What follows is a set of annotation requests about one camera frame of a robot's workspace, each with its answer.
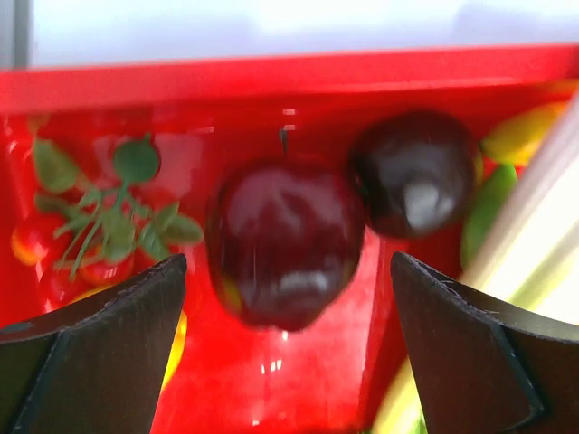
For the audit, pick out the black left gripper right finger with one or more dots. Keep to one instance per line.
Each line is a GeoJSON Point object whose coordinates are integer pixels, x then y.
{"type": "Point", "coordinates": [482, 365]}

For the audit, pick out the dark purple plum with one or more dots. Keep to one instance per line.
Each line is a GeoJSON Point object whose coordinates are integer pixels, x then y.
{"type": "Point", "coordinates": [416, 170]}

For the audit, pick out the white green leek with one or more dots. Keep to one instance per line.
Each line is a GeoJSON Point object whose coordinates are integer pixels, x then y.
{"type": "Point", "coordinates": [528, 259]}

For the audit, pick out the cherry tomato sprig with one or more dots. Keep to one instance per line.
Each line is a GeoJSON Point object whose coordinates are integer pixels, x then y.
{"type": "Point", "coordinates": [87, 236]}

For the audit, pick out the red plastic tray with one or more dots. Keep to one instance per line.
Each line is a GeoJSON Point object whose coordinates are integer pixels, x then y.
{"type": "Point", "coordinates": [209, 117]}

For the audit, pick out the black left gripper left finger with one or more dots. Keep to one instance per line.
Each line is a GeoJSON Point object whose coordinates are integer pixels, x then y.
{"type": "Point", "coordinates": [96, 365]}

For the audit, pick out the yellow bell pepper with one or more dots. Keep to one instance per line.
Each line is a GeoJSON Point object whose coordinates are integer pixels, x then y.
{"type": "Point", "coordinates": [177, 347]}

